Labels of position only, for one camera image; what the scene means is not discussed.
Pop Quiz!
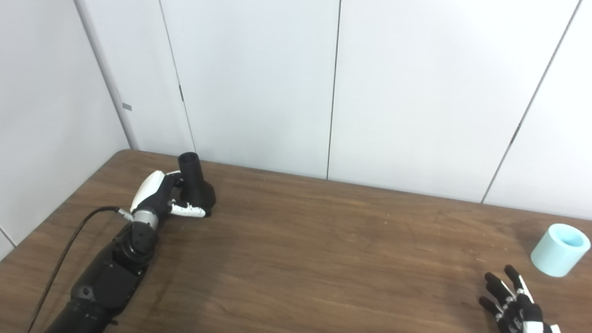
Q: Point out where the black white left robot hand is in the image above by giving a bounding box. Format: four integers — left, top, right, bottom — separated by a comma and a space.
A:
130, 170, 207, 222

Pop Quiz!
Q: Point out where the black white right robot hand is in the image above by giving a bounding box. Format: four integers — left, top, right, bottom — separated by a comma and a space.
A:
479, 265, 562, 333

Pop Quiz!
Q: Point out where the black flared nozzle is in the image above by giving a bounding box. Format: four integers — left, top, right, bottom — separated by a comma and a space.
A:
178, 152, 216, 218

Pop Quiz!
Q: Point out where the light blue cup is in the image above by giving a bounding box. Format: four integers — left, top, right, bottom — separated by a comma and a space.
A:
530, 224, 591, 278

